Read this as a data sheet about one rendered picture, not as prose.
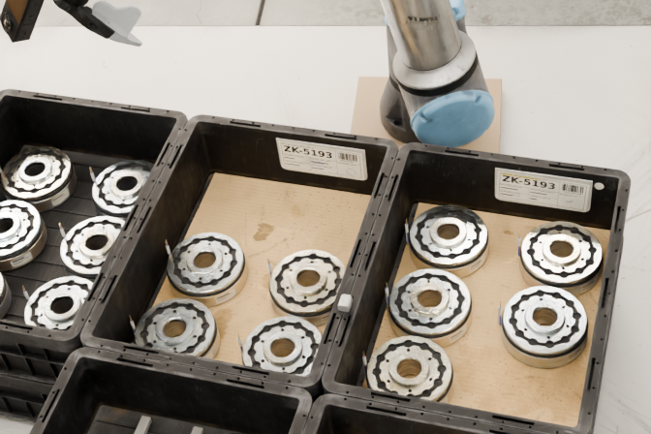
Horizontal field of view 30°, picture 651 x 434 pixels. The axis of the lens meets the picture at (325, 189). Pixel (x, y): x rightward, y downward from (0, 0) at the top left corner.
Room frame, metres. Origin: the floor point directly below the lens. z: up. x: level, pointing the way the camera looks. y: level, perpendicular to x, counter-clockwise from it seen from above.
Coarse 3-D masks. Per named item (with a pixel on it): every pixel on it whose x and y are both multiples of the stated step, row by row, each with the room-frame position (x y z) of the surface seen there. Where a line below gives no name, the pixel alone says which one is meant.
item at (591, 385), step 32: (480, 160) 1.08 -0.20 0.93; (512, 160) 1.07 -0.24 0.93; (544, 160) 1.06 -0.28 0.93; (384, 224) 0.99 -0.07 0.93; (608, 256) 0.89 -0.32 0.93; (352, 288) 0.90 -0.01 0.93; (608, 288) 0.85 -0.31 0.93; (352, 320) 0.85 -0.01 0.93; (608, 320) 0.81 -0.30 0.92; (480, 416) 0.70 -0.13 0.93; (512, 416) 0.70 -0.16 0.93
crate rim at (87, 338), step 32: (192, 128) 1.22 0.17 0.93; (256, 128) 1.20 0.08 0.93; (288, 128) 1.19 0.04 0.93; (384, 160) 1.10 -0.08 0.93; (160, 192) 1.10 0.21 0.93; (384, 192) 1.05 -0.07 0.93; (128, 256) 1.00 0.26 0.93; (352, 256) 0.95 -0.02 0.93; (96, 320) 0.91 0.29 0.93; (128, 352) 0.86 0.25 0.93; (160, 352) 0.85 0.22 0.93; (320, 352) 0.82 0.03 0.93; (288, 384) 0.78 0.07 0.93; (320, 384) 0.78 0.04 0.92
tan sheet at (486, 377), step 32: (512, 224) 1.05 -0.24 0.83; (512, 256) 0.99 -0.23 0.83; (480, 288) 0.95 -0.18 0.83; (512, 288) 0.94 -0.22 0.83; (384, 320) 0.92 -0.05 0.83; (480, 320) 0.90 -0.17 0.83; (448, 352) 0.86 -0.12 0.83; (480, 352) 0.85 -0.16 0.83; (480, 384) 0.81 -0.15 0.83; (512, 384) 0.80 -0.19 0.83; (544, 384) 0.79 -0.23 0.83; (576, 384) 0.79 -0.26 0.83; (544, 416) 0.75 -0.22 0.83; (576, 416) 0.75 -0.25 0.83
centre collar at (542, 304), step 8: (536, 304) 0.88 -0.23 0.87; (544, 304) 0.88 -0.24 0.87; (552, 304) 0.88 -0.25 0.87; (528, 312) 0.87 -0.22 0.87; (560, 312) 0.87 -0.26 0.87; (528, 320) 0.86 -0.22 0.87; (560, 320) 0.86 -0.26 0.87; (536, 328) 0.85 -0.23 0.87; (544, 328) 0.85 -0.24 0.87; (552, 328) 0.85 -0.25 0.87; (560, 328) 0.85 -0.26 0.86
